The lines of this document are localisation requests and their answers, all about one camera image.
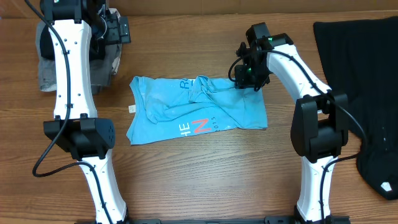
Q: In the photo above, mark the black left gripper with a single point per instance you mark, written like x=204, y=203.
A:
x=115, y=37

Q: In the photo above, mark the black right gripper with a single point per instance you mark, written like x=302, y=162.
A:
x=244, y=83

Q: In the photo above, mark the light blue printed t-shirt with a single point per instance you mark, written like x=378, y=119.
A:
x=176, y=108

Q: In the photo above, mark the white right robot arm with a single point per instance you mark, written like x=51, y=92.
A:
x=318, y=130

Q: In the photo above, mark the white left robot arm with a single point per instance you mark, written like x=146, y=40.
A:
x=80, y=31

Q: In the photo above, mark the black folded garment on stack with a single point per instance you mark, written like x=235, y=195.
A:
x=46, y=46

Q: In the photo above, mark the white folded garment under stack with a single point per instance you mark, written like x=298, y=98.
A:
x=113, y=56

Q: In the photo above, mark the grey folded shorts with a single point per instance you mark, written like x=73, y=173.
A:
x=99, y=70

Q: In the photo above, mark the black garment at right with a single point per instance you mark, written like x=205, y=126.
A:
x=359, y=58

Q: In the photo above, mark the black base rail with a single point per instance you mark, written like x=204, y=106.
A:
x=211, y=221

